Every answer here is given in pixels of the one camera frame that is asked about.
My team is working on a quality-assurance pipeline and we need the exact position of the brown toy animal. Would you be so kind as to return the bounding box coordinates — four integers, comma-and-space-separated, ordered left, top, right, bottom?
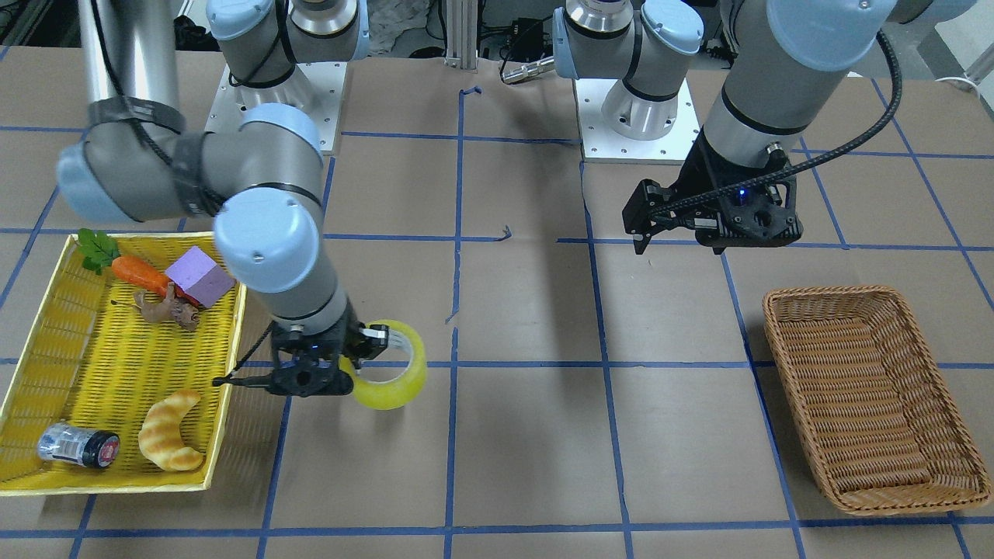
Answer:
134, 282, 200, 332

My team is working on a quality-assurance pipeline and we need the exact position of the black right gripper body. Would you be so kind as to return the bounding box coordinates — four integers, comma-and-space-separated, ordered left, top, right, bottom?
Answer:
213, 302, 363, 398

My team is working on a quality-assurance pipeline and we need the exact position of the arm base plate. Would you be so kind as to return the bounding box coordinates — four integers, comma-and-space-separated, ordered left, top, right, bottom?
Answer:
204, 61, 348, 155
574, 79, 700, 166

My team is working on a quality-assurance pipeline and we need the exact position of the yellow tape roll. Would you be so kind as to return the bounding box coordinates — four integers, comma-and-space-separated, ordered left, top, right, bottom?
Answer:
337, 319, 427, 411

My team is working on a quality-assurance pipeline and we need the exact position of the aluminium frame post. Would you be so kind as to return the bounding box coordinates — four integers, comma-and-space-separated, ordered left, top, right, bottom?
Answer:
443, 0, 480, 73

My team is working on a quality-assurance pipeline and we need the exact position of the toy carrot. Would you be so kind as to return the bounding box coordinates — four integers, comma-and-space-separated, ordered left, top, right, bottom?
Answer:
77, 227, 203, 309

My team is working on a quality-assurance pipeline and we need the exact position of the brown wicker basket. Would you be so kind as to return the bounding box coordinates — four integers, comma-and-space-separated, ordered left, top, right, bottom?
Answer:
763, 284, 992, 516

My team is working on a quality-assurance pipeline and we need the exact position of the purple foam block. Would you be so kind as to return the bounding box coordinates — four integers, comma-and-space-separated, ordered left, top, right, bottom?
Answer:
165, 245, 235, 308

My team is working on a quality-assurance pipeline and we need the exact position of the yellow plastic tray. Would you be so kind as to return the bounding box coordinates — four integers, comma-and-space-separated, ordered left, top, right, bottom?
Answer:
1, 236, 246, 496

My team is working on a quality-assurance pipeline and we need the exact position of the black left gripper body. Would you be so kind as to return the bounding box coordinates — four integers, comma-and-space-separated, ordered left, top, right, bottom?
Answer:
622, 134, 802, 255

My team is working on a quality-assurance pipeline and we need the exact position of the small bottle with dark cap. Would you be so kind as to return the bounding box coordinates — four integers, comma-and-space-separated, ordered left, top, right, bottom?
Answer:
36, 422, 120, 468

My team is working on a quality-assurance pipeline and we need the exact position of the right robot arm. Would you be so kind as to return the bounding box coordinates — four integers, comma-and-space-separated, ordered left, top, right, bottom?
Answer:
56, 1, 388, 398

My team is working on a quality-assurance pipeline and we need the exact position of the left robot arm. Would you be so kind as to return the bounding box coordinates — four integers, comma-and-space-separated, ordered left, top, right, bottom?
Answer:
551, 1, 972, 255

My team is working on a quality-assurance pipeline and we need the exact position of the toy croissant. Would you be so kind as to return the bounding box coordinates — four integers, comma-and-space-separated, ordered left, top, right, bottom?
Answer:
138, 389, 203, 473

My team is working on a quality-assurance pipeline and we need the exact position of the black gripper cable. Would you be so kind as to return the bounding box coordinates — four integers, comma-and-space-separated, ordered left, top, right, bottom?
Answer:
645, 31, 902, 220

